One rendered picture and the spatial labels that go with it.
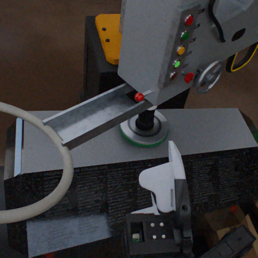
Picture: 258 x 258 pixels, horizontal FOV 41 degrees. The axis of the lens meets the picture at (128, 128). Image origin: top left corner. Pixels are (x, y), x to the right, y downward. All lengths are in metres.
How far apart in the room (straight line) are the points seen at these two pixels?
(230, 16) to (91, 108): 0.58
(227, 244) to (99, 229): 1.05
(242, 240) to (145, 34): 0.79
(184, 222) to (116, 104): 0.89
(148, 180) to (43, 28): 3.29
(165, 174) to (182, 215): 0.06
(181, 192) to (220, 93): 2.78
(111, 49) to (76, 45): 1.40
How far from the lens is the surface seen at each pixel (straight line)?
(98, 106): 1.27
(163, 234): 0.46
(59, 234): 1.47
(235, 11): 1.34
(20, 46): 3.44
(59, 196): 0.94
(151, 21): 1.10
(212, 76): 1.29
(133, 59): 1.22
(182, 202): 0.44
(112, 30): 2.23
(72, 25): 3.73
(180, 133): 1.59
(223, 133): 1.66
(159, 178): 0.45
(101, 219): 1.47
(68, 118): 1.21
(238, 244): 0.48
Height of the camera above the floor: 1.97
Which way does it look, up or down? 48 degrees down
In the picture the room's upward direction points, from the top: 10 degrees clockwise
